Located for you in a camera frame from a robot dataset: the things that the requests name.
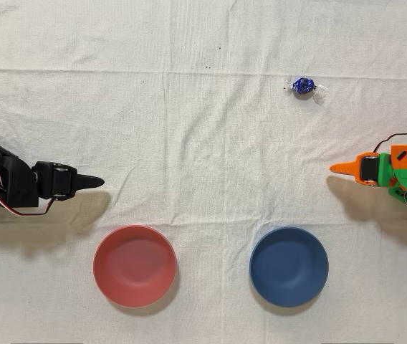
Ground blue candy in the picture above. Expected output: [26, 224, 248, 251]
[284, 75, 329, 105]

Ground pink bowl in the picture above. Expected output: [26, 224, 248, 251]
[92, 224, 178, 308]

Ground blue bowl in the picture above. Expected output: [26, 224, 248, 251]
[249, 226, 330, 308]

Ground white wrinkled tablecloth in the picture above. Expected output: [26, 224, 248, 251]
[0, 0, 407, 344]

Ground servo cable on orange arm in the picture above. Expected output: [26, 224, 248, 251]
[373, 133, 407, 153]

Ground servo cable on black gripper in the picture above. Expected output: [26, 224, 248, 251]
[0, 195, 57, 216]

